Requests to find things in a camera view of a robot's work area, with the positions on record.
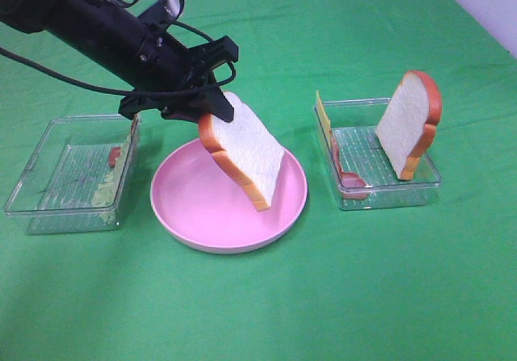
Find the right clear plastic container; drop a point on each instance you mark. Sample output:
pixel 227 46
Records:
pixel 353 122

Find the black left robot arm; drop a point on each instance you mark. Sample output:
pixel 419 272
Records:
pixel 102 30

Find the left clear plastic container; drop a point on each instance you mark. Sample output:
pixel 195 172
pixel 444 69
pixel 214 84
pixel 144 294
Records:
pixel 54 191

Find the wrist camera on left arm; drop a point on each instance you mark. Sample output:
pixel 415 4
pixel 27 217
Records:
pixel 162 13

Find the yellow cheese slice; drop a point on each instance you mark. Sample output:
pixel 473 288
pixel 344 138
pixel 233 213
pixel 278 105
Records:
pixel 323 118

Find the green lettuce leaf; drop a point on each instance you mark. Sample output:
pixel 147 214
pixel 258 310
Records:
pixel 105 194

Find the toast bread slice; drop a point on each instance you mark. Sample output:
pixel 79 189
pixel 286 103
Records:
pixel 245 150
pixel 408 126

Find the clear plastic container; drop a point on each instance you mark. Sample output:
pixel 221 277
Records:
pixel 353 122
pixel 54 191

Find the bacon strip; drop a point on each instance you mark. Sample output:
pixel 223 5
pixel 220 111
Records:
pixel 116 152
pixel 346 179

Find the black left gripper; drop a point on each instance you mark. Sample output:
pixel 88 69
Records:
pixel 184 83

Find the pink round plate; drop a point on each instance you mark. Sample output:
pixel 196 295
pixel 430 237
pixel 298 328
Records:
pixel 205 209

